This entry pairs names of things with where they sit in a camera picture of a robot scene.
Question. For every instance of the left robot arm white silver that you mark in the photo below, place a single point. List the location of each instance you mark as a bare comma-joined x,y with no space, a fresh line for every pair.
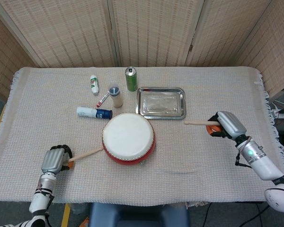
41,196

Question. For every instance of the white bottle with blue cap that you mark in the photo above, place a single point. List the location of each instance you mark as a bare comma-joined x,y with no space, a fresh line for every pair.
90,112

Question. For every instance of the wooden drumstick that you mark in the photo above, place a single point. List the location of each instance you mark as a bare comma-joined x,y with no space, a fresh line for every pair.
196,122
87,154

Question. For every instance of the red drum with white head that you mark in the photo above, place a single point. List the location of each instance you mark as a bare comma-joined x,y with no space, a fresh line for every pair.
127,134

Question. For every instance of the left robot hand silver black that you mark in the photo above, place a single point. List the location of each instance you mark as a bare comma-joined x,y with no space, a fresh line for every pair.
53,160

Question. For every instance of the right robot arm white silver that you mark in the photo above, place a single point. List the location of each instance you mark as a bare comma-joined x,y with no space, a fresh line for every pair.
262,163

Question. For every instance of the white power strip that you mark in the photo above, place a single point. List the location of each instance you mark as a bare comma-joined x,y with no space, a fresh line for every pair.
282,116

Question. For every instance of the rectangular stainless steel tray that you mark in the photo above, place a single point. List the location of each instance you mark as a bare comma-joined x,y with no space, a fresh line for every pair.
161,104

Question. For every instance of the red and white marker pen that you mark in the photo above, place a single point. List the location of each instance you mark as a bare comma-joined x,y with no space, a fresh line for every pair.
102,99

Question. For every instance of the beige bottle with clear cap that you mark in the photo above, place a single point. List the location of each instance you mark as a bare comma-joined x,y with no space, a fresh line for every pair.
115,98

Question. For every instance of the woven folding screen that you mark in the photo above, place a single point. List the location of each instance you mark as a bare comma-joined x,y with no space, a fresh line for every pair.
61,35

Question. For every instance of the orange object on floor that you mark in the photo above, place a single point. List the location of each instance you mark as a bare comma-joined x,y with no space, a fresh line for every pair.
86,222

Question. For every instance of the small white green-label bottle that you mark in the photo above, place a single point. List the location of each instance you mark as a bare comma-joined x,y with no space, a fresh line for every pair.
94,84

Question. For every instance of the beige woven tablecloth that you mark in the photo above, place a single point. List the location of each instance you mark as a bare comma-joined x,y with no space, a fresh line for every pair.
49,106

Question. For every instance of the green drink can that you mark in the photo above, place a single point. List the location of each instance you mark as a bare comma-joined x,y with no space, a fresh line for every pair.
131,81

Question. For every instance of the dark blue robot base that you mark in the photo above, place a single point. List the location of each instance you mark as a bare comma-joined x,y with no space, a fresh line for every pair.
137,215

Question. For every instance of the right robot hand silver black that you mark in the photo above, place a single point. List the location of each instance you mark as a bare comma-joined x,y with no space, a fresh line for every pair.
232,124

